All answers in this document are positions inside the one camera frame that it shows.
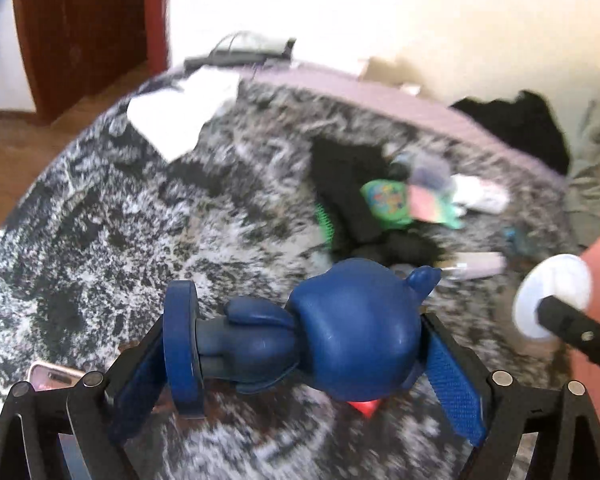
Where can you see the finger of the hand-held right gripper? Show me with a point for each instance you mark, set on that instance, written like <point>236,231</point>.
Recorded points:
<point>575,330</point>

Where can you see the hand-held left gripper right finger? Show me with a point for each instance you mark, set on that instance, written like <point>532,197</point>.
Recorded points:
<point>455,380</point>

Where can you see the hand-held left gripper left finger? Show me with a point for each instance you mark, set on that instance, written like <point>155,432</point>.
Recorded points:
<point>135,390</point>

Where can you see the white round disc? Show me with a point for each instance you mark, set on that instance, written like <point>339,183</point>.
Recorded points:
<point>555,275</point>

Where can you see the dark blue toy figurine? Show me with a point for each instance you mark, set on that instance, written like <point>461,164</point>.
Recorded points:
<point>350,335</point>

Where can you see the pink smartphone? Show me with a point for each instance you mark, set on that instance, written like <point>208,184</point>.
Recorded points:
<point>50,375</point>

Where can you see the small red item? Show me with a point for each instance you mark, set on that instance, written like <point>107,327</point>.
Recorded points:
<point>365,407</point>

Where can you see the small blue item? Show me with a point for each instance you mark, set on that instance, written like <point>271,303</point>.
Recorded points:
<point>516,240</point>

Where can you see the pale pink tube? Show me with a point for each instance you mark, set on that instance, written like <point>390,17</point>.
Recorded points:
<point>477,265</point>

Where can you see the grey and white fuzzy blanket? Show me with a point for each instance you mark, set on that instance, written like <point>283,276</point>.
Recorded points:
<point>130,235</point>

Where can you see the olive green cloth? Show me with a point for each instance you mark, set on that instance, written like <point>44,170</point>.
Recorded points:
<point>597,175</point>

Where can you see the bright green comb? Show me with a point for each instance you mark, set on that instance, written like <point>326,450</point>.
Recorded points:
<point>324,222</point>

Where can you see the grey fuzzy item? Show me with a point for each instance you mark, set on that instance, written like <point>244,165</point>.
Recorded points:
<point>425,170</point>

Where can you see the black garment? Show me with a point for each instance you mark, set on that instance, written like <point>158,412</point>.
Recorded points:
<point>515,125</point>

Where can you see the black cloth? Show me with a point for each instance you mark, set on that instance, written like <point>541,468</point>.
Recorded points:
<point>345,180</point>

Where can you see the white crumpled cloth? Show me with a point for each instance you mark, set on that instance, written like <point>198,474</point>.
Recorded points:
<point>180,110</point>

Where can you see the purple bed sheet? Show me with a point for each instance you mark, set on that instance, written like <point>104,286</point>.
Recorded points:
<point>380,102</point>

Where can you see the cardboard box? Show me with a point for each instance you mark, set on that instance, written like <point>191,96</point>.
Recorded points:
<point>395,75</point>

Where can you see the brown wooden door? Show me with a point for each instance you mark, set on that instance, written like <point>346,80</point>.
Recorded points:
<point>80,30</point>

